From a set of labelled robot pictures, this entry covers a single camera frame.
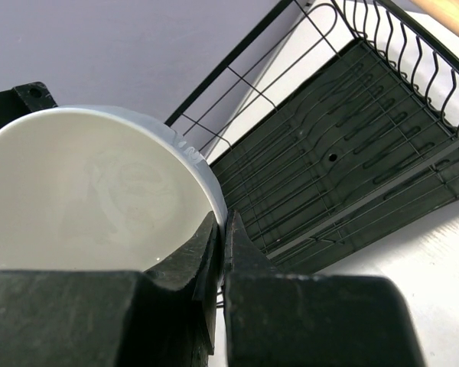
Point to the wooden rack handle far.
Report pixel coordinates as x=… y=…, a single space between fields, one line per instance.
x=445 y=12

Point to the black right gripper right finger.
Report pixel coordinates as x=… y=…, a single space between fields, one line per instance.
x=278 y=319

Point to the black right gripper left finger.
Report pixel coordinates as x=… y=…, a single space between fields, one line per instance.
x=164 y=316

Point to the black plastic drip tray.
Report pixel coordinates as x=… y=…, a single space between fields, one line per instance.
x=303 y=179

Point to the pale blue white bowl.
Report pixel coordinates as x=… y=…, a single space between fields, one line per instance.
x=99 y=188

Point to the black wire dish rack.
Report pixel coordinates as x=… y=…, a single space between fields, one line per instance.
x=287 y=47

